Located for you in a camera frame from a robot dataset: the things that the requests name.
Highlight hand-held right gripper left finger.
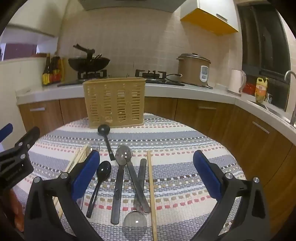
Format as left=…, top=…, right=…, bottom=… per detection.
left=24, top=149, right=104, bottom=241

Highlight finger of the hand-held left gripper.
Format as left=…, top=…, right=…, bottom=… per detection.
left=0, top=123, right=14, bottom=143
left=14, top=126, right=40, bottom=153

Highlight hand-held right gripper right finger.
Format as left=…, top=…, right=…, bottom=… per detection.
left=193, top=149, right=271, bottom=241

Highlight wooden chopstick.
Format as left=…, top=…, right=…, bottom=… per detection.
left=147, top=150, right=158, bottom=241
left=53, top=147, right=84, bottom=209
left=57, top=144, right=90, bottom=219

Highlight black plastic spoon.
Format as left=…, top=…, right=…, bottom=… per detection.
left=86, top=161, right=112, bottom=219

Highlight steel spoon with black handle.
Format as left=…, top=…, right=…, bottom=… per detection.
left=110, top=145, right=133, bottom=225

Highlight small black ladle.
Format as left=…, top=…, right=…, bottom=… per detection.
left=97, top=124, right=116, bottom=161

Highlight wooden chopstick holder box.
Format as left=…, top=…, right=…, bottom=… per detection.
left=83, top=77, right=147, bottom=128

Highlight striped woven tablecloth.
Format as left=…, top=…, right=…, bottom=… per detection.
left=13, top=112, right=247, bottom=241

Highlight wooden base cabinets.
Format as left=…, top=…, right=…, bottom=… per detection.
left=18, top=97, right=296, bottom=232

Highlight dark sauce bottle yellow label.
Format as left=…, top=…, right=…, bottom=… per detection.
left=42, top=54, right=52, bottom=86
left=59, top=57, right=65, bottom=82

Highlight dark sauce bottle red label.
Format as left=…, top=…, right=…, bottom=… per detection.
left=51, top=57, right=60, bottom=84

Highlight white kitchen countertop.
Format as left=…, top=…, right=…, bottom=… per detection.
left=16, top=80, right=296, bottom=149

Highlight steel sink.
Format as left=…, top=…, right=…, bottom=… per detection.
left=247, top=100, right=292, bottom=123

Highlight black wok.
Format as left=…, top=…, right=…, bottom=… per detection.
left=68, top=54, right=111, bottom=72

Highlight red package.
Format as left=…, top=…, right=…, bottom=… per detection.
left=243, top=82, right=257, bottom=94

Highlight white electric kettle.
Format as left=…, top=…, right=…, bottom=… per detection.
left=228, top=69, right=247, bottom=96

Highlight yellow oil bottle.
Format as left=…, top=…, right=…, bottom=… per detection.
left=255, top=77, right=269, bottom=103

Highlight black spatula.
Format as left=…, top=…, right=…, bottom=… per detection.
left=73, top=43, right=96, bottom=61

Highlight brown rice cooker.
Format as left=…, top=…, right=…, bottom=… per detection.
left=177, top=53, right=211, bottom=86

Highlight black gas stove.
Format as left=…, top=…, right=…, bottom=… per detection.
left=57, top=69, right=185, bottom=87

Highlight dark window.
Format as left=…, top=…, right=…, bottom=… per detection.
left=238, top=5, right=296, bottom=112

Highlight grey range hood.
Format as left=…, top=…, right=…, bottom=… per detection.
left=77, top=0, right=183, bottom=13

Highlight black power cable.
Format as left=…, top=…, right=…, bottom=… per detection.
left=165, top=74, right=213, bottom=90

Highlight white and yellow wall cabinet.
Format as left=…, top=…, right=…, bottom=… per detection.
left=180, top=0, right=240, bottom=36

